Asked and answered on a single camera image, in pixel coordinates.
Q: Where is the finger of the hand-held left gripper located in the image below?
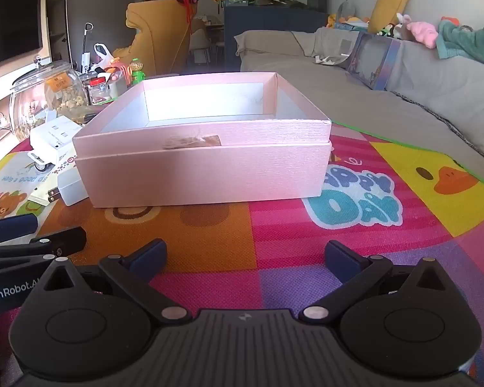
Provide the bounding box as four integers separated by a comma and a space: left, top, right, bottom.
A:
0, 213, 39, 247
0, 226, 88, 261

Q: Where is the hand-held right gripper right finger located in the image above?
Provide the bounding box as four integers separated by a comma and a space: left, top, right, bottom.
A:
301, 240, 449, 325

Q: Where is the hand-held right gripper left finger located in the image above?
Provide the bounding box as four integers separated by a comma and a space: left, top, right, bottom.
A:
44, 239, 188, 325

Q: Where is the colourful cartoon play mat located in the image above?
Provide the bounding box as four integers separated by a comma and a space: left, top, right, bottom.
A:
0, 121, 484, 387

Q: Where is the white plug adapter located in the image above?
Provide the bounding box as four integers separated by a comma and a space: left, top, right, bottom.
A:
44, 165, 90, 206

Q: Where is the round glass jar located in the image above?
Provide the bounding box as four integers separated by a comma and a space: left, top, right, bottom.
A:
9, 55, 90, 143

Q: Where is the red lid plastic jar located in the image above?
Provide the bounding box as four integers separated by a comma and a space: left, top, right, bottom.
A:
87, 76, 112, 106

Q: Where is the grey sofa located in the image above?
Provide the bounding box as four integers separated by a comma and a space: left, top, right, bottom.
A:
234, 27, 484, 195

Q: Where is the green toy bottle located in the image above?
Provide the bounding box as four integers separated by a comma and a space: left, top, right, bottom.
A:
129, 57, 147, 85

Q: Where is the white stick vacuum cleaner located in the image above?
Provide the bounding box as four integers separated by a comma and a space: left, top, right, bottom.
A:
79, 22, 95, 72

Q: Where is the white plastic bag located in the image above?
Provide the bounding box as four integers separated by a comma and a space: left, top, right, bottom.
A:
93, 42, 115, 69

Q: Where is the blue picture box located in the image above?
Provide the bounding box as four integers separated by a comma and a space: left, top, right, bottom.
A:
345, 32, 402, 92

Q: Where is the black television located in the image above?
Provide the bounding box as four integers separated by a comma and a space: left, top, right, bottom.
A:
0, 0, 45, 72

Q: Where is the yellow armchair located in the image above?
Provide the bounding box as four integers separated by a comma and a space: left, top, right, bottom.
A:
112, 0, 207, 77

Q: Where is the pink plush toy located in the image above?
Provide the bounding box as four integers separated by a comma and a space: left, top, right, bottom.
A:
406, 20, 440, 49

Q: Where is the dark blue cabinet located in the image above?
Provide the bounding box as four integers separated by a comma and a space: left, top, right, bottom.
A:
224, 5, 328, 72

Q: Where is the green cloth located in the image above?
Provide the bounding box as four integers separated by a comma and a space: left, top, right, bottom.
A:
435, 18, 484, 70

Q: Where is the yellow pillow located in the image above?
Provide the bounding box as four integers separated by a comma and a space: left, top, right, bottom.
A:
367, 0, 411, 35

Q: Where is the red tassel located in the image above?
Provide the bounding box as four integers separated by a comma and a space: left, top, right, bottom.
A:
170, 0, 198, 33

